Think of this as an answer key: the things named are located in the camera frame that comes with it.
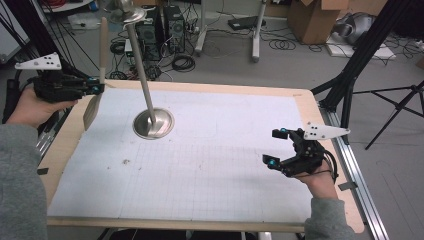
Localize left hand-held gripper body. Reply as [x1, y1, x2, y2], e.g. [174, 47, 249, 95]
[14, 52, 92, 103]

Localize white grid mat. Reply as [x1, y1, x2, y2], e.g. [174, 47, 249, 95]
[46, 87, 314, 224]

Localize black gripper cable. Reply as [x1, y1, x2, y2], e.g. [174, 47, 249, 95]
[322, 149, 340, 184]

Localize small grey bracket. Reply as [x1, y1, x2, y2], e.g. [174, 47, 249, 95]
[337, 181, 358, 192]

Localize cardboard box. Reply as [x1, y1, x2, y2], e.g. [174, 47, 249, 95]
[287, 0, 351, 45]

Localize black truss stand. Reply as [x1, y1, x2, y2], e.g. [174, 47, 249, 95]
[311, 0, 416, 113]

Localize beige slotted spatula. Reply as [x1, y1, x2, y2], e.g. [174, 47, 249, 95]
[82, 16, 110, 132]

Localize silver grey bag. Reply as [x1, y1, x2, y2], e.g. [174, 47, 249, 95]
[332, 12, 377, 45]

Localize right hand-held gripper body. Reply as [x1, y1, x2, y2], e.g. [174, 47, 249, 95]
[281, 122, 351, 178]

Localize person's left hand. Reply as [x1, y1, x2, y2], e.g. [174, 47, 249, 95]
[6, 84, 78, 129]

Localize flat black device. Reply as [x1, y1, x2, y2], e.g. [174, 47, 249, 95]
[228, 15, 267, 31]

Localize black stand with cables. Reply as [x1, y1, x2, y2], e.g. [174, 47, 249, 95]
[0, 0, 94, 125]

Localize white foam board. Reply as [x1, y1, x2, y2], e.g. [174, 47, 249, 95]
[325, 32, 398, 61]

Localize white stand leg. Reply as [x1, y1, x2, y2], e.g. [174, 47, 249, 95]
[194, 0, 210, 57]
[251, 0, 268, 63]

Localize thin coiled black cable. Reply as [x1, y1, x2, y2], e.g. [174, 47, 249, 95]
[268, 38, 297, 51]

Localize white round table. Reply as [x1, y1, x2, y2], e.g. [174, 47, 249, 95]
[39, 0, 95, 14]

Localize person's right hand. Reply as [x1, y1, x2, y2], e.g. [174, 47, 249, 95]
[296, 163, 338, 200]

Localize metal utensil stand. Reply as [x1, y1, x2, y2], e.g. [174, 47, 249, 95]
[109, 0, 175, 140]

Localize black tripod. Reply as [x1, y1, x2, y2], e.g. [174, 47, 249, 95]
[352, 79, 424, 151]

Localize aluminium rail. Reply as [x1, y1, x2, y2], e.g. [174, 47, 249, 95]
[319, 108, 390, 240]
[34, 108, 73, 158]

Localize black computer tower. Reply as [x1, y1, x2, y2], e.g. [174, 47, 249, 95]
[163, 4, 186, 54]
[134, 9, 164, 62]

